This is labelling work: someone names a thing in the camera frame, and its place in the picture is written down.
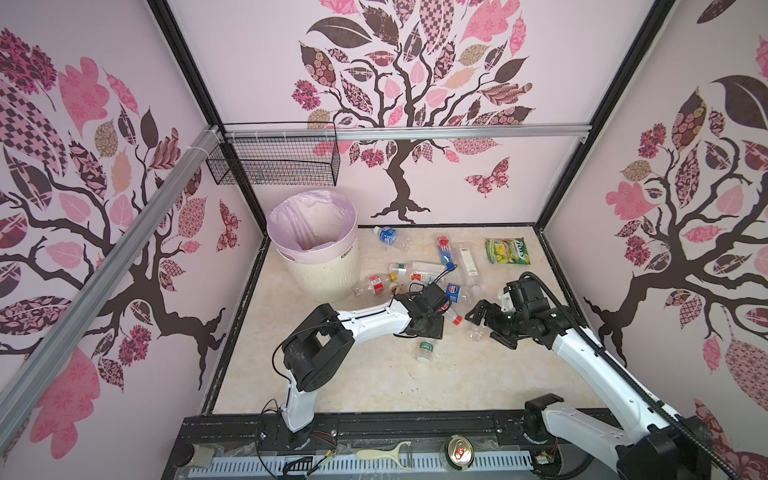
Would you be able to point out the cream bin with pink liner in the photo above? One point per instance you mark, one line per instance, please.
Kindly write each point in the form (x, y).
(316, 233)

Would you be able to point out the green yellow snack bag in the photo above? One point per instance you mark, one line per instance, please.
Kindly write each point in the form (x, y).
(507, 251)

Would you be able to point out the clear square bottle white label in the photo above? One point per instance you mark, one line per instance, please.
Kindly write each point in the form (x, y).
(469, 271)

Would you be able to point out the black wire mesh basket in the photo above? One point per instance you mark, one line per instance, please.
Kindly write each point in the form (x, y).
(286, 153)

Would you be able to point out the clear crushed bottle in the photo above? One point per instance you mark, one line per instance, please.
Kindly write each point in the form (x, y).
(477, 333)

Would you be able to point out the fiji bottle blue label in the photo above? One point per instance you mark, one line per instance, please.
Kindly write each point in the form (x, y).
(444, 251)

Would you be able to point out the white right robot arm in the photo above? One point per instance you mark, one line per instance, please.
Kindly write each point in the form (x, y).
(651, 440)

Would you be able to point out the clear bottle red label yellow cap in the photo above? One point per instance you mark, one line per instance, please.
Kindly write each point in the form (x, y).
(378, 285)

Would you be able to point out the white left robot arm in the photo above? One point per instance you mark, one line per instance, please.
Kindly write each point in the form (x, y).
(315, 350)

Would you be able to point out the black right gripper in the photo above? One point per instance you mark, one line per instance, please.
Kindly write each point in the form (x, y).
(489, 320)

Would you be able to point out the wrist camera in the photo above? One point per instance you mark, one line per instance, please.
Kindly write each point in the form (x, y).
(510, 297)
(434, 296)

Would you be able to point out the clear flat bottle green red label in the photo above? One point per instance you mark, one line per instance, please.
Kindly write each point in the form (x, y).
(424, 272)

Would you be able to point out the crushed metal can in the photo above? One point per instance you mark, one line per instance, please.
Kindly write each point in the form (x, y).
(458, 453)

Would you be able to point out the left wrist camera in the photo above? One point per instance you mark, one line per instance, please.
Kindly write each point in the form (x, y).
(434, 296)

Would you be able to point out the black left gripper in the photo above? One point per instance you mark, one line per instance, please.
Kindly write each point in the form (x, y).
(436, 330)

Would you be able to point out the cream vegetable peeler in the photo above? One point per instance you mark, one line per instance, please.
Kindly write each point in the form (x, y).
(401, 455)

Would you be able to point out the clear bottle blue label back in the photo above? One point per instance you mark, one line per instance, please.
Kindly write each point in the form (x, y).
(392, 237)

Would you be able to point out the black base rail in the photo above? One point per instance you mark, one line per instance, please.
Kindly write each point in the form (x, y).
(268, 429)

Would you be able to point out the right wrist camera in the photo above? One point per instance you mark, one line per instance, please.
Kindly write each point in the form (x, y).
(510, 297)

